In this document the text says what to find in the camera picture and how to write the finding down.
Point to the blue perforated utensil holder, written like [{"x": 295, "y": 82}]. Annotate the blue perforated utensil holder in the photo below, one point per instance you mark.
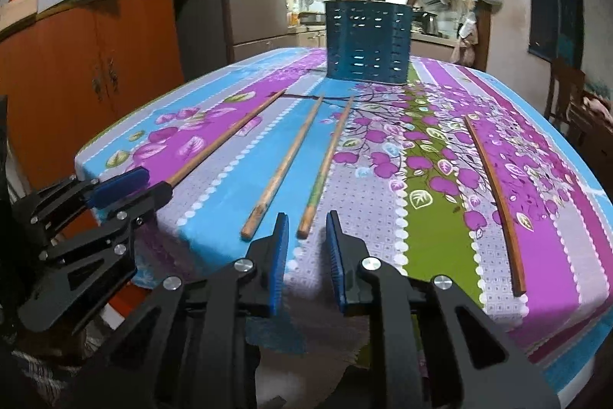
[{"x": 368, "y": 41}]

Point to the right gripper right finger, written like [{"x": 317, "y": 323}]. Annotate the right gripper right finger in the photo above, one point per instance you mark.
[{"x": 431, "y": 346}]

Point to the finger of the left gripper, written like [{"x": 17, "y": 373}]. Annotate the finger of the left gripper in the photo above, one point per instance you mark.
[
  {"x": 142, "y": 205},
  {"x": 103, "y": 194}
]

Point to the dark wooden dining table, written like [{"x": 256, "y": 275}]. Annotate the dark wooden dining table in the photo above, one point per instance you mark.
[{"x": 592, "y": 138}]

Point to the orange wooden cabinet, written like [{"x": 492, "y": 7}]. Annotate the orange wooden cabinet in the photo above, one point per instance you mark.
[{"x": 74, "y": 70}]

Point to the wooden chopstick four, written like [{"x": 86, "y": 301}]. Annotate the wooden chopstick four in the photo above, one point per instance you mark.
[{"x": 261, "y": 207}]

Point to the pink cloth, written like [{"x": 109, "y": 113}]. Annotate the pink cloth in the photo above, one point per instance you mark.
[{"x": 598, "y": 108}]

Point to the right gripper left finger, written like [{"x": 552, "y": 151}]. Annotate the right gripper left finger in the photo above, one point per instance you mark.
[{"x": 185, "y": 346}]

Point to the wooden chopstick three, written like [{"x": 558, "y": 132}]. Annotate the wooden chopstick three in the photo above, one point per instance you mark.
[{"x": 177, "y": 178}]

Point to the wooden dining chair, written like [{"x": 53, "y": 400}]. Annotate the wooden dining chair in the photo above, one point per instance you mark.
[{"x": 565, "y": 87}]

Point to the dark wooden chopstick eight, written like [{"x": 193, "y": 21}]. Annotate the dark wooden chopstick eight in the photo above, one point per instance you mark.
[{"x": 516, "y": 267}]

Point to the wooden chopstick six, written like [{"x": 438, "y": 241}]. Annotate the wooden chopstick six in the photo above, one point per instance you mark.
[{"x": 308, "y": 215}]

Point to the floral plastic tablecloth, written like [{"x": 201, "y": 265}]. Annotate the floral plastic tablecloth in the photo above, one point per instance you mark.
[{"x": 406, "y": 178}]

